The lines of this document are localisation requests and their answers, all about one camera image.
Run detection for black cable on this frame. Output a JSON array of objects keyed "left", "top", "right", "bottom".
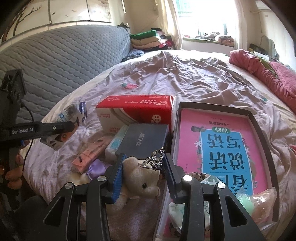
[{"left": 21, "top": 102, "right": 35, "bottom": 173}]

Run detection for pink rolled comforter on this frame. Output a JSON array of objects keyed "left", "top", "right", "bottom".
[{"left": 229, "top": 49, "right": 295, "bottom": 112}]

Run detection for purple satin pouch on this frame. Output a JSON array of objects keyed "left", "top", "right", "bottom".
[{"left": 86, "top": 159, "right": 111, "bottom": 180}]

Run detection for pink fabric pouch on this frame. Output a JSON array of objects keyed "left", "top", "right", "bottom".
[{"left": 72, "top": 136, "right": 113, "bottom": 173}]

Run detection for blue white tissue pack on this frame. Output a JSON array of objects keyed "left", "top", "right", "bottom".
[{"left": 105, "top": 125, "right": 128, "bottom": 165}]

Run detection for green floral tissue pack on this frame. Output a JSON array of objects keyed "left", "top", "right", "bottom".
[{"left": 168, "top": 174, "right": 220, "bottom": 240}]

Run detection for electric fan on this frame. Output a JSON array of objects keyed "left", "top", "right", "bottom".
[{"left": 265, "top": 38, "right": 279, "bottom": 59}]

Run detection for dark navy small box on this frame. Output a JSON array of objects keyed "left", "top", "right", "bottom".
[{"left": 115, "top": 123, "right": 171, "bottom": 160}]

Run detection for red and white tissue box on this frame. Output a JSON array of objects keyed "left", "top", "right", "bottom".
[{"left": 95, "top": 94, "right": 177, "bottom": 133}]

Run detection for grey quilted headboard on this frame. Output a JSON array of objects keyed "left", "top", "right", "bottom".
[{"left": 1, "top": 25, "right": 131, "bottom": 123}]

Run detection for stack of folded blankets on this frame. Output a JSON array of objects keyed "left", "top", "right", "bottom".
[{"left": 130, "top": 28, "right": 175, "bottom": 52}]

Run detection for pink book in tray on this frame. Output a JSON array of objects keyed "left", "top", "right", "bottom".
[{"left": 157, "top": 102, "right": 280, "bottom": 240}]

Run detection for green ball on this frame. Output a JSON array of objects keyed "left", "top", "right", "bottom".
[{"left": 236, "top": 187, "right": 278, "bottom": 225}]

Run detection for silver tiara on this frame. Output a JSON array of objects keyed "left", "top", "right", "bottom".
[{"left": 138, "top": 147, "right": 165, "bottom": 171}]

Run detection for blankets on window sill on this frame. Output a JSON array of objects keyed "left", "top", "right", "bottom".
[{"left": 185, "top": 32, "right": 235, "bottom": 47}]

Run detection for cream teddy bear plush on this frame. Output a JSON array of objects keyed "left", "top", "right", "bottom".
[{"left": 106, "top": 157, "right": 161, "bottom": 215}]

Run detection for blue white plastic wrapper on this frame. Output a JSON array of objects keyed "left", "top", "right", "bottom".
[{"left": 40, "top": 101, "right": 87, "bottom": 151}]

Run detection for mauve strawberry bed quilt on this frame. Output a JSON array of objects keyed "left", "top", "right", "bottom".
[{"left": 23, "top": 51, "right": 295, "bottom": 240}]

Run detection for leopard print fabric pouch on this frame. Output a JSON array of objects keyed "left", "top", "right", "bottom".
[{"left": 188, "top": 172, "right": 209, "bottom": 182}]

